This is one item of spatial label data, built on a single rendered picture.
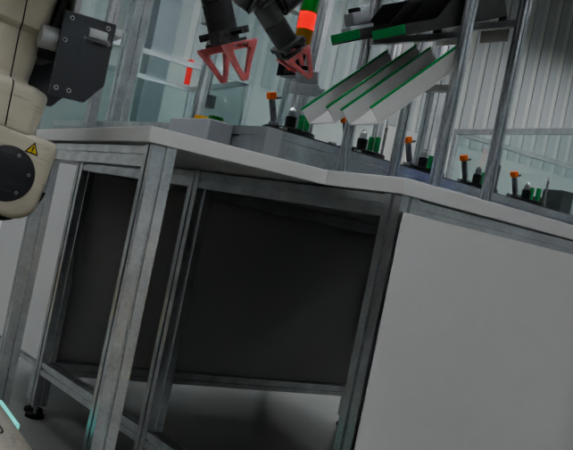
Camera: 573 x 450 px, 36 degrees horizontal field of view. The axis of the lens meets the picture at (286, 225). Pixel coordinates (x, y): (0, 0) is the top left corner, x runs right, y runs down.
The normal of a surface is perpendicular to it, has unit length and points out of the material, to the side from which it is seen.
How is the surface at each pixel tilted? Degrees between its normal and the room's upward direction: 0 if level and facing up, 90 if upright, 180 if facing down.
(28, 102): 90
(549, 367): 90
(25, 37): 90
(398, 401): 90
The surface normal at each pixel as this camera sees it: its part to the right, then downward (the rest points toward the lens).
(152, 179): 0.47, 0.09
